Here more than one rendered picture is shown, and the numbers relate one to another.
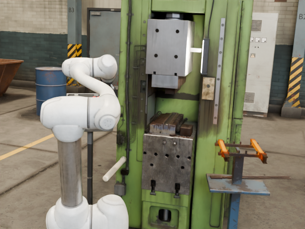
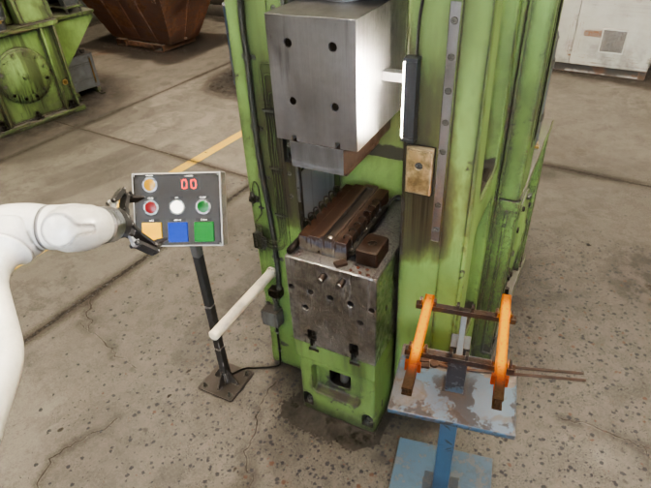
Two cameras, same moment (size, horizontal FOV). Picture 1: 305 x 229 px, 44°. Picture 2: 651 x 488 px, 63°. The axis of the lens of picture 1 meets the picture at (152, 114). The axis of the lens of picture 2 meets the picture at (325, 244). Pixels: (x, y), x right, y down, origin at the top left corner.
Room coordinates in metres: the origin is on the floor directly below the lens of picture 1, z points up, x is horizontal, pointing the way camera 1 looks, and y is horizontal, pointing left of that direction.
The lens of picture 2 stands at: (1.29, -0.55, 2.12)
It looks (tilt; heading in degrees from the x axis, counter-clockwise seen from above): 36 degrees down; 17
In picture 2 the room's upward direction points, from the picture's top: 3 degrees counter-clockwise
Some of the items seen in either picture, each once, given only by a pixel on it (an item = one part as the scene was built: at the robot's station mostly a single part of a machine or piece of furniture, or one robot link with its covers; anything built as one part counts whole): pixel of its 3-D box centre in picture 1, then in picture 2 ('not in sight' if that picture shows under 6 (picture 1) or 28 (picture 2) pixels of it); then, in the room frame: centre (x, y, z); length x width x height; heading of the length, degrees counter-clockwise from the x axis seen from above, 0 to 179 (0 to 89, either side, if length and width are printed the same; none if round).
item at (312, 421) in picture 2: not in sight; (326, 414); (2.78, -0.07, 0.01); 0.58 x 0.39 x 0.01; 78
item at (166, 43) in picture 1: (176, 47); (353, 66); (3.02, -0.17, 1.56); 0.42 x 0.39 x 0.40; 168
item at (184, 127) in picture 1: (186, 130); (372, 250); (2.85, -0.27, 0.95); 0.12 x 0.08 x 0.06; 168
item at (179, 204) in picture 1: (169, 204); (360, 346); (3.03, -0.18, 0.23); 0.55 x 0.37 x 0.47; 168
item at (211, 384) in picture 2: not in sight; (225, 375); (2.87, 0.48, 0.05); 0.22 x 0.22 x 0.09; 78
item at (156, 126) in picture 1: (167, 122); (346, 217); (3.03, -0.13, 0.96); 0.42 x 0.20 x 0.09; 168
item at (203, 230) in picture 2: not in sight; (204, 231); (2.77, 0.36, 1.01); 0.07 x 0.05 x 0.07; 103
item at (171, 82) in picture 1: (169, 78); (343, 134); (3.03, -0.13, 1.32); 0.42 x 0.20 x 0.10; 168
